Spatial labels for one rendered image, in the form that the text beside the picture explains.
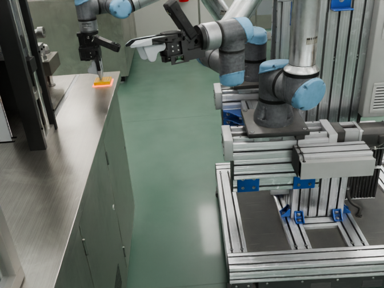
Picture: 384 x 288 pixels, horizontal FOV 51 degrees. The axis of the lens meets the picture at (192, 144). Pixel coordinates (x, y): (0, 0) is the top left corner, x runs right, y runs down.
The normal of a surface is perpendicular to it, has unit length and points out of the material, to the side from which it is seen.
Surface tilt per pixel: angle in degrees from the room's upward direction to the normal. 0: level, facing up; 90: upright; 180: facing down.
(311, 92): 98
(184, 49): 82
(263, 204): 0
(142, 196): 0
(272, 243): 0
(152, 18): 90
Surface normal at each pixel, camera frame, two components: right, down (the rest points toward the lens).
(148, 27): 0.06, 0.47
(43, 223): -0.06, -0.88
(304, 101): 0.45, 0.52
